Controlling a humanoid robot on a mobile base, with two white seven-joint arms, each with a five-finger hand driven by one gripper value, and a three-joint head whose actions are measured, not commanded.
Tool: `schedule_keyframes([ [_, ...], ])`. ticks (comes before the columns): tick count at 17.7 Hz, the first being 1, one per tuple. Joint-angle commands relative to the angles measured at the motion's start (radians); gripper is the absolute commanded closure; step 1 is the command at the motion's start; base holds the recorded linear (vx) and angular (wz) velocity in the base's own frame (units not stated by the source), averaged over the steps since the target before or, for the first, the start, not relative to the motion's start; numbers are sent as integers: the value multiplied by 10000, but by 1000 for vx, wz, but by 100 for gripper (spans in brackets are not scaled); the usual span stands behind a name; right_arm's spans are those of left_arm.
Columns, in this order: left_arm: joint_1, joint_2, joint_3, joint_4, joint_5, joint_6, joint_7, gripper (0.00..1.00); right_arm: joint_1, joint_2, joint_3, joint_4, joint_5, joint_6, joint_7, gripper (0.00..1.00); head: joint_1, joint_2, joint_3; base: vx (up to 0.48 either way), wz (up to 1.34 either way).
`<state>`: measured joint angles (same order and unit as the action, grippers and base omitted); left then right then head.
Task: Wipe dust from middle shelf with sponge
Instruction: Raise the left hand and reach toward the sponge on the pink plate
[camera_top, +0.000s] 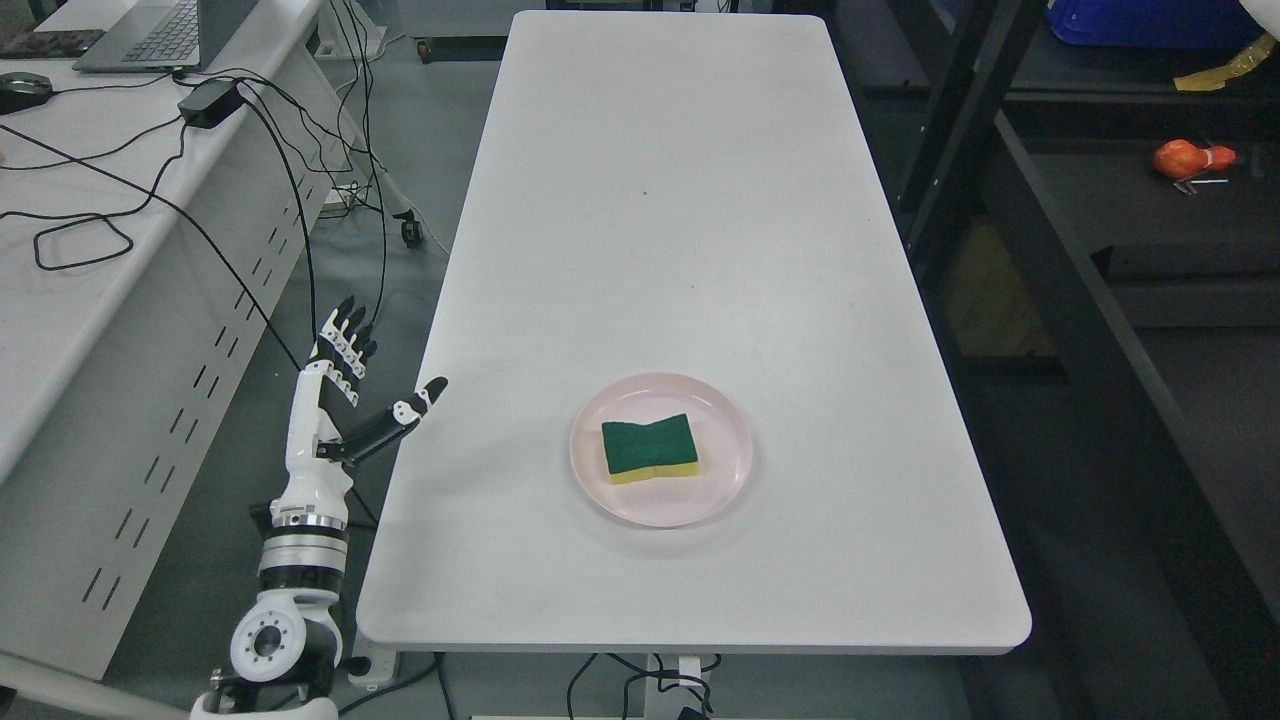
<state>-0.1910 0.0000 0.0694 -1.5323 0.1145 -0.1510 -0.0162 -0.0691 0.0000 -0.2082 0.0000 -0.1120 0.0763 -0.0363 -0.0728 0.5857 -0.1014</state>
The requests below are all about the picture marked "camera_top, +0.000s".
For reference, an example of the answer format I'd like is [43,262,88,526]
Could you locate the white power strip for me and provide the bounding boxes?
[344,650,401,692]

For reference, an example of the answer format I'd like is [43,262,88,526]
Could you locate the orange toy on shelf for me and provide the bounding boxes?
[1151,138,1238,196]

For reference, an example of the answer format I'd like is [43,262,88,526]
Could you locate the black computer mouse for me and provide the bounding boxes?
[0,70,55,115]

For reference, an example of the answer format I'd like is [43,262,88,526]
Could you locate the green yellow sponge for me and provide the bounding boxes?
[602,413,701,486]

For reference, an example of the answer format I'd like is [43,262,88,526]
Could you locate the white side desk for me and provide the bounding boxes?
[1,1,343,682]

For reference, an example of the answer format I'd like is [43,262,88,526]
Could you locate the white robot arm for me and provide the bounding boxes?
[189,514,349,719]

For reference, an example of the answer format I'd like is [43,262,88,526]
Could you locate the white table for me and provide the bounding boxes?
[357,10,1032,653]

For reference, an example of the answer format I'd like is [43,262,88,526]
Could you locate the blue plastic bin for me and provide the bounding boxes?
[1044,1,1263,50]

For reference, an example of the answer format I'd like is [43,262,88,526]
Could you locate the black power adapter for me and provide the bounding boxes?
[177,78,244,129]

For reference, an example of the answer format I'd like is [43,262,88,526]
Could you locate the yellow tape piece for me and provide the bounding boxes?
[1172,33,1277,94]

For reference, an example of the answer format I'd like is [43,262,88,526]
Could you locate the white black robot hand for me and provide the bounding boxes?
[270,296,449,530]

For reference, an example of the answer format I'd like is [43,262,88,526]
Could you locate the pink plate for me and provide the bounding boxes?
[570,373,754,528]

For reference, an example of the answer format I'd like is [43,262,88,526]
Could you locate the grey laptop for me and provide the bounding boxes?
[73,1,259,74]

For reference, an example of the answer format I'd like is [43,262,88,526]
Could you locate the black cable on desk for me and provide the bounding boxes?
[0,120,191,272]

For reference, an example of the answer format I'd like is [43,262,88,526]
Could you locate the black metal shelf rack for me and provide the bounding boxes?
[837,1,1279,719]

